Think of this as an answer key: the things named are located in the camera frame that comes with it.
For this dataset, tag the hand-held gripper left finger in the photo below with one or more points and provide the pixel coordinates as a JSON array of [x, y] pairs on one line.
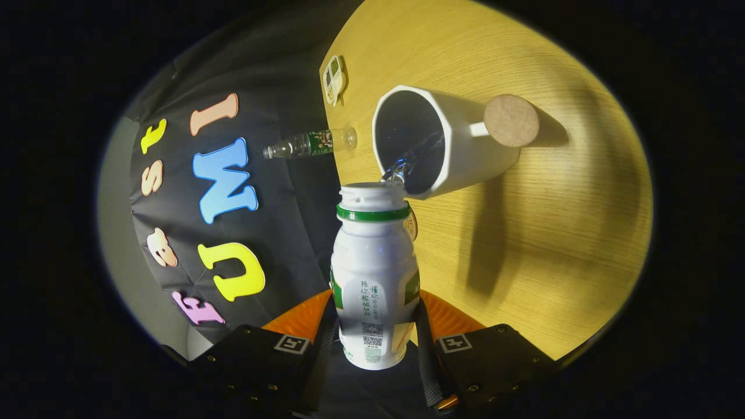
[[319, 366]]

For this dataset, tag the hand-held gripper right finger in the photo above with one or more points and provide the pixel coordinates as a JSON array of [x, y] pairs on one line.
[[429, 366]]

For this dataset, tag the round cork coaster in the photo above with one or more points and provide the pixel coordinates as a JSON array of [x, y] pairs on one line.
[[413, 226]]

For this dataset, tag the clear juice liquid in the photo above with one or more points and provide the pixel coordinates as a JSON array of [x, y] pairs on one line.
[[407, 163]]

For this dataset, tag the clear water bottle green label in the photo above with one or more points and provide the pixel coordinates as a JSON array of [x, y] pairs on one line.
[[317, 142]]

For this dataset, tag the wooden table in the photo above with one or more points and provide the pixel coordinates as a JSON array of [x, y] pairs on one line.
[[553, 233]]

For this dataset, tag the white divided sauce dish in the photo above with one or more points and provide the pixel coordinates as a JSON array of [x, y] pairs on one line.
[[334, 78]]

